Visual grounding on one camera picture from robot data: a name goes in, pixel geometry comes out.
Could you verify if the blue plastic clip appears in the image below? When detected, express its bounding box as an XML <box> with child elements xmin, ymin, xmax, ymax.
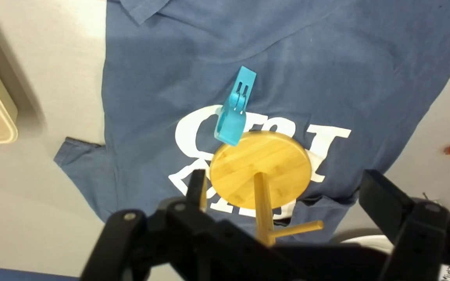
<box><xmin>212</xmin><ymin>65</ymin><xmax>257</xmax><ymax>148</ymax></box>

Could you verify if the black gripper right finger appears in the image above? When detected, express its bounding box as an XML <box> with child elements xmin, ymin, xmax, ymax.
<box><xmin>359</xmin><ymin>166</ymin><xmax>450</xmax><ymax>281</ymax></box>

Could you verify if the blue t-shirt white print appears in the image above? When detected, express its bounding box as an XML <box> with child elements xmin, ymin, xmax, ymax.
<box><xmin>51</xmin><ymin>0</ymin><xmax>450</xmax><ymax>246</ymax></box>

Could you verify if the white bowl with toys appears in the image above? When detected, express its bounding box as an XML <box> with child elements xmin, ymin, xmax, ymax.
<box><xmin>331</xmin><ymin>226</ymin><xmax>393</xmax><ymax>252</ymax></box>

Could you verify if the wooden mug tree hanger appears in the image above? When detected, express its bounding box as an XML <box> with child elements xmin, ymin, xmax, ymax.
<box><xmin>198</xmin><ymin>130</ymin><xmax>324</xmax><ymax>249</ymax></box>

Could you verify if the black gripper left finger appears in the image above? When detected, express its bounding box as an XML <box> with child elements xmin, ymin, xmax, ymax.
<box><xmin>81</xmin><ymin>166</ymin><xmax>257</xmax><ymax>281</ymax></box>

